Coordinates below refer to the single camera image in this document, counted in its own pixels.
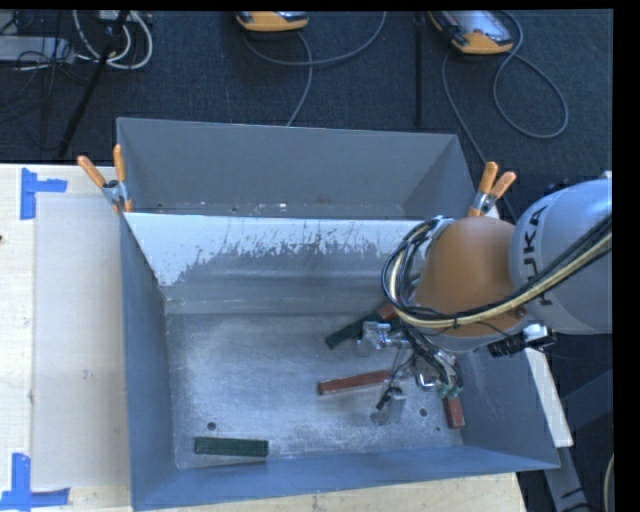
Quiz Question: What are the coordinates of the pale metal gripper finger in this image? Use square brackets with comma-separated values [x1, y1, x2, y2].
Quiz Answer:
[369, 387, 408, 427]
[355, 322, 402, 358]

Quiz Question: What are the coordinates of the dark green flat block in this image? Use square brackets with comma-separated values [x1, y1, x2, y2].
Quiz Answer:
[193, 436, 270, 458]
[324, 313, 389, 350]

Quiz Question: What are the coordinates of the grey metal bin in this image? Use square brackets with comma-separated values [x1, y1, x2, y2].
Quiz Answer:
[115, 117, 562, 512]

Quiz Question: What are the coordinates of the pale flat board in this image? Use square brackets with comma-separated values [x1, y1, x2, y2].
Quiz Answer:
[30, 191, 132, 494]

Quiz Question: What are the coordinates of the black cylinder on white bracket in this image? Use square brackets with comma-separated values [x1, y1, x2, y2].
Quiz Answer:
[487, 323, 557, 358]

